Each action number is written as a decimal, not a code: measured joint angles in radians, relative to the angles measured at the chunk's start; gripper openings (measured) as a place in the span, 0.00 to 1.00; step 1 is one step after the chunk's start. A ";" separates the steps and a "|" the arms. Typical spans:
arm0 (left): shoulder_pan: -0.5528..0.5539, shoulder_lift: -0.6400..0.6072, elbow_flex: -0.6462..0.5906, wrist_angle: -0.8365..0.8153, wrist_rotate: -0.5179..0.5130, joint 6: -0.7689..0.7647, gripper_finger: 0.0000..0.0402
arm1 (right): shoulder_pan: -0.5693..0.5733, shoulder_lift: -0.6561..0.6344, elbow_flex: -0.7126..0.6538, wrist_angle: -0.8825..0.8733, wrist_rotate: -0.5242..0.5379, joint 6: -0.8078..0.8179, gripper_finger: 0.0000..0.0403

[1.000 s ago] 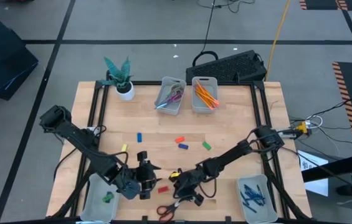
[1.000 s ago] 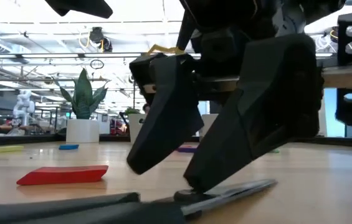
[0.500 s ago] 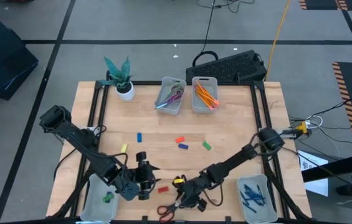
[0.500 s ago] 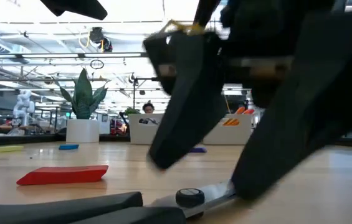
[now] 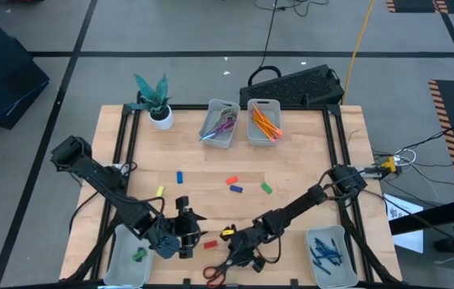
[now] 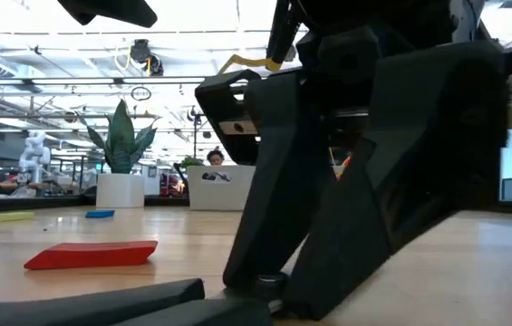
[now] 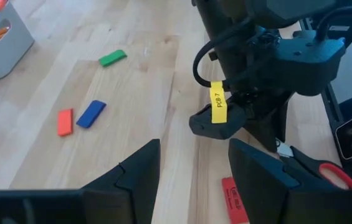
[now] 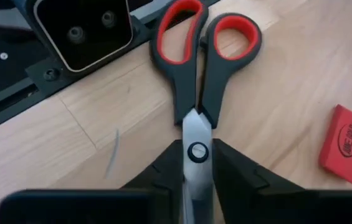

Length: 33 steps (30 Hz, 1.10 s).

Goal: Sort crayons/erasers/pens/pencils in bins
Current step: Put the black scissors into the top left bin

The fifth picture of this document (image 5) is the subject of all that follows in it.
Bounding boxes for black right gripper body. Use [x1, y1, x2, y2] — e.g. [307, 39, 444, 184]
[220, 218, 282, 275]

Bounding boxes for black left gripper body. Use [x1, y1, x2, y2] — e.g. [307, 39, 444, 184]
[145, 195, 194, 260]

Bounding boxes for black and red scissors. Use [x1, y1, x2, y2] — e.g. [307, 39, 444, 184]
[202, 256, 252, 288]

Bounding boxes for purple scissors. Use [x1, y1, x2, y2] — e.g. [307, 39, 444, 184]
[199, 119, 237, 141]

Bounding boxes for grey plastic bin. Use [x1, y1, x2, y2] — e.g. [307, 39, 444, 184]
[198, 98, 242, 150]
[303, 224, 359, 289]
[247, 98, 283, 147]
[103, 223, 156, 287]

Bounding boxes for green plant in white pot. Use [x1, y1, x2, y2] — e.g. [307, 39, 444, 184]
[128, 72, 175, 131]

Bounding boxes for white sheet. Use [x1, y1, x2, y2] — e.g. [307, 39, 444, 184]
[382, 193, 425, 254]

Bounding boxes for black beam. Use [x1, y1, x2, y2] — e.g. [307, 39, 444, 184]
[389, 194, 454, 236]

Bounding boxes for black floor mat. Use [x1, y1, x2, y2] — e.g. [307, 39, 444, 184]
[0, 8, 51, 130]

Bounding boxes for yellow cable connector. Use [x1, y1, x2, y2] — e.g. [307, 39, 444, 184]
[382, 156, 399, 173]

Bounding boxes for black floor cable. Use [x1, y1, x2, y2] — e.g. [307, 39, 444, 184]
[247, 0, 330, 86]

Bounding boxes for yellow cable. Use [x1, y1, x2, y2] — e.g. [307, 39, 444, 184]
[342, 0, 376, 104]

